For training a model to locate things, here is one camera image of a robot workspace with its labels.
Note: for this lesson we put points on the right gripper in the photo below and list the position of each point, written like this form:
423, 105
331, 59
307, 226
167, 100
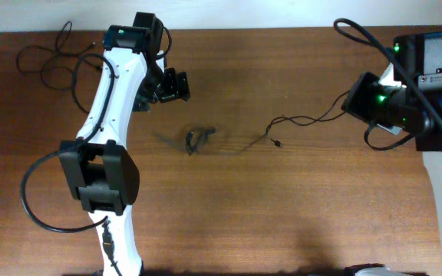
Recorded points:
357, 96

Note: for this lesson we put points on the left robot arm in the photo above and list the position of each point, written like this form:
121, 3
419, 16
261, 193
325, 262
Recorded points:
99, 171

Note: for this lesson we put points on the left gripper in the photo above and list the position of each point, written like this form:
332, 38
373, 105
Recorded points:
173, 87

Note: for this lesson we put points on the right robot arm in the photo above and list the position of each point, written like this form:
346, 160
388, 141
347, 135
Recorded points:
419, 69

